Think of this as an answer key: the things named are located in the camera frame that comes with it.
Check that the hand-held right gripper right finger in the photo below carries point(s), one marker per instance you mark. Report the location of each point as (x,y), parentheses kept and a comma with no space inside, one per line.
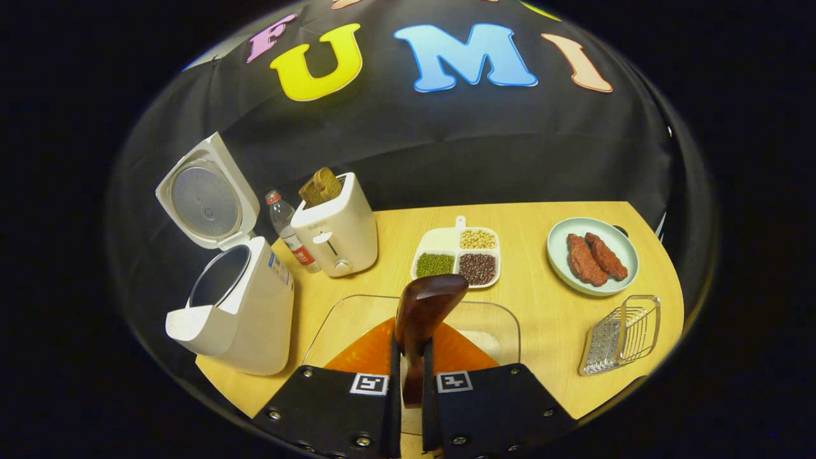
(428,408)

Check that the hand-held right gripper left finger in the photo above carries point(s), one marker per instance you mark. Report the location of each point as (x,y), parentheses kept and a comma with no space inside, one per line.
(394,408)

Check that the brown wooden spoon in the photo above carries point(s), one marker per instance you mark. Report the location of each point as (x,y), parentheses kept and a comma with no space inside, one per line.
(427,306)

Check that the white rice cooker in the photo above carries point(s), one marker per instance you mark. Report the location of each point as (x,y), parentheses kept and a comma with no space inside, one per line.
(255,319)

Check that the beige clear-lidded rice box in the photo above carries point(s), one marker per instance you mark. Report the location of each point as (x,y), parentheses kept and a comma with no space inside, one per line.
(357,319)

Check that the pile of green mung beans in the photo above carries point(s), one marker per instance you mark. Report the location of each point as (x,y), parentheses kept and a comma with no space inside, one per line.
(435,264)

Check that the pile of dark red beans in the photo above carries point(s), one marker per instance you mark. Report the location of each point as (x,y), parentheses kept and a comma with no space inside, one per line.
(477,268)

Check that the white divided dish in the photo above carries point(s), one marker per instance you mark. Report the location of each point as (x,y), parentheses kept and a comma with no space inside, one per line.
(440,241)

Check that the pile of yellow soybeans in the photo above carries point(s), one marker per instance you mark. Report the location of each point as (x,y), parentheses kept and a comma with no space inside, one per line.
(477,239)

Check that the white toaster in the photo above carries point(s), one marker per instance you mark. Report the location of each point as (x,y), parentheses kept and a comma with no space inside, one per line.
(344,236)

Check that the clear red-labelled water bottle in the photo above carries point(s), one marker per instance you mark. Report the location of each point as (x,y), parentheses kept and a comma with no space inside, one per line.
(287,223)

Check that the red meat piece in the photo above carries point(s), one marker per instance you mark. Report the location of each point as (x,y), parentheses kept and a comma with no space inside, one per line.
(585,261)
(607,256)

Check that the pale green plate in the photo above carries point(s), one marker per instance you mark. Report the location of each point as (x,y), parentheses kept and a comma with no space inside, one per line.
(631,252)

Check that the black backdrop cloth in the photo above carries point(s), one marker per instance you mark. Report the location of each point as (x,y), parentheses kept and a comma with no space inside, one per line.
(446,140)

